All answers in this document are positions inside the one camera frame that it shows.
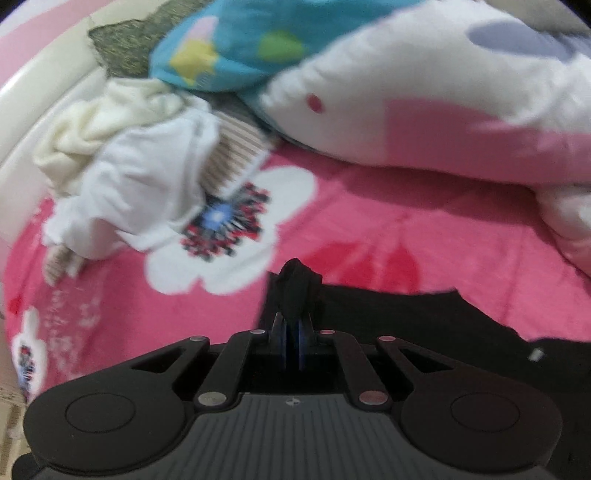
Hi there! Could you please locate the white shirt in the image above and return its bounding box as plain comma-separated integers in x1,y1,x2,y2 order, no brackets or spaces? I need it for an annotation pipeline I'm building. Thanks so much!
42,108,220,261

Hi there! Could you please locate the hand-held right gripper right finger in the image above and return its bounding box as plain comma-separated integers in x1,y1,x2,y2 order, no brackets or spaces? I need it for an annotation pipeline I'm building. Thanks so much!
290,315,455,411

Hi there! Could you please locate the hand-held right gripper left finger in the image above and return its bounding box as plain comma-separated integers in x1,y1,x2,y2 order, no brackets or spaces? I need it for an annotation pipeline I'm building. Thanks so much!
131,314,289,411

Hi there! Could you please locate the pink floral bed sheet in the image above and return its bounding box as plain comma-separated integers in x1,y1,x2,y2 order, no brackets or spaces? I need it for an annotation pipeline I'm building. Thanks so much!
0,138,591,407

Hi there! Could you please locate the pink white blue quilt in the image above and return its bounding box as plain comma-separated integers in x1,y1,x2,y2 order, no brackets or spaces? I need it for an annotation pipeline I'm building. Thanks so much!
150,0,591,278

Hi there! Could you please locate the beige checked cloth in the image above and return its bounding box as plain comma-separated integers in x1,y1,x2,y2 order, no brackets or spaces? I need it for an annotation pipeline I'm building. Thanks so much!
44,113,273,284

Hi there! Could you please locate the black t-shirt white print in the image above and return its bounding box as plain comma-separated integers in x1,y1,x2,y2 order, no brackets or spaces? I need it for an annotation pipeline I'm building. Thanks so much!
256,258,591,480

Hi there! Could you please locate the cream fleece garment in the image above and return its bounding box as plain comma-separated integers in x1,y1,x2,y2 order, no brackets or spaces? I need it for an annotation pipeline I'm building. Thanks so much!
32,80,213,195

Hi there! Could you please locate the cream bed headboard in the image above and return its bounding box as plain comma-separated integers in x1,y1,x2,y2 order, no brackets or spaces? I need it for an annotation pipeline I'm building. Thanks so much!
0,28,112,259

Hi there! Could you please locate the plaid pillow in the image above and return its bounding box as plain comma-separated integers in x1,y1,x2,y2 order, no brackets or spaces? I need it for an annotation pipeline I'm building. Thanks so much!
88,0,213,81

